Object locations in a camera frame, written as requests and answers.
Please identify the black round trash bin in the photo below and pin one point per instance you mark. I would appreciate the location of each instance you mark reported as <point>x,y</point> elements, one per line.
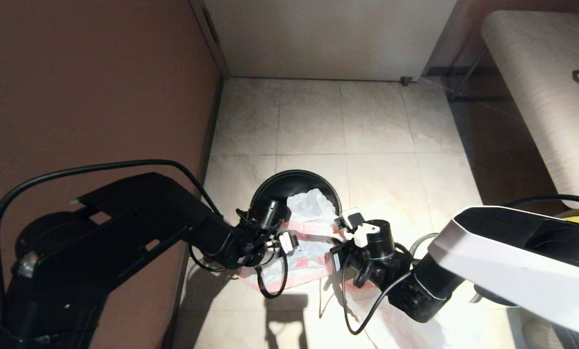
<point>289,182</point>

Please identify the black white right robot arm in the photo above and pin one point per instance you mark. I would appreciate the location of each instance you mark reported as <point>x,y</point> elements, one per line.
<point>512,257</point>

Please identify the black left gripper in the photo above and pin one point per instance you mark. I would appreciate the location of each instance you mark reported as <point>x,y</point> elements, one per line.
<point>284,243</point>

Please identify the white door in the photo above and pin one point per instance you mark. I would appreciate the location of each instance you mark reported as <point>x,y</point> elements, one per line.
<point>328,39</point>

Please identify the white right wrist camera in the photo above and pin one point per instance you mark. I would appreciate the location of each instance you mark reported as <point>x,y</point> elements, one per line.
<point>353,218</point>

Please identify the fresh white plastic bag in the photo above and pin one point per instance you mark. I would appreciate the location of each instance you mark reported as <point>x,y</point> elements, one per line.
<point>309,208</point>

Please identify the dark grey baseboard strip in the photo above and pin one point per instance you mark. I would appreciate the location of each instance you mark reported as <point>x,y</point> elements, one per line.
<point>212,131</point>

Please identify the small metal door stop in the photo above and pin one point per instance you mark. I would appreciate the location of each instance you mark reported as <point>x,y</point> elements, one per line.
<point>405,81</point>

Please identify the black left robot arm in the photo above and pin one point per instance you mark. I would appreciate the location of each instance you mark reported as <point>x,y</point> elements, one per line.
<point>124,232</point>

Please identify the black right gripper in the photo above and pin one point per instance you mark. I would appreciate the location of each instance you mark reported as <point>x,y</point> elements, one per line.
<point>347,257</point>

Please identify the grey door frame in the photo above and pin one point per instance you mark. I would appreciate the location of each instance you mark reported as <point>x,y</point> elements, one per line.
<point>212,39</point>

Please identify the used white bin liner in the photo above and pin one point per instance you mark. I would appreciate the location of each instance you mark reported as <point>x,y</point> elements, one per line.
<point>415,334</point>

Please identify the black metal bench frame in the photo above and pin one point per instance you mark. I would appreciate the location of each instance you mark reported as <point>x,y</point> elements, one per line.
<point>466,80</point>

